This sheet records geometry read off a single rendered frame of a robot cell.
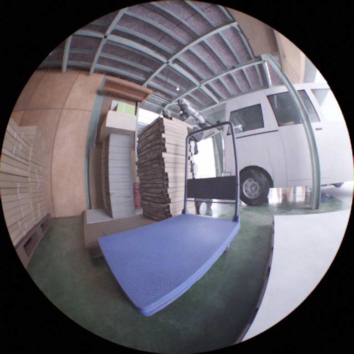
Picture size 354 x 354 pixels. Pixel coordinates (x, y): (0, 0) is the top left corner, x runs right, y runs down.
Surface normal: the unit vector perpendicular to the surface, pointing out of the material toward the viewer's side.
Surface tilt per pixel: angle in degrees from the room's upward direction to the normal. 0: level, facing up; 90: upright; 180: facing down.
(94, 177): 90
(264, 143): 90
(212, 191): 82
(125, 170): 90
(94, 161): 90
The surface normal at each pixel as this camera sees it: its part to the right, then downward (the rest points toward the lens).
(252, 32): 0.07, 1.00
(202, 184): -0.69, -0.12
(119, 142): 0.70, -0.07
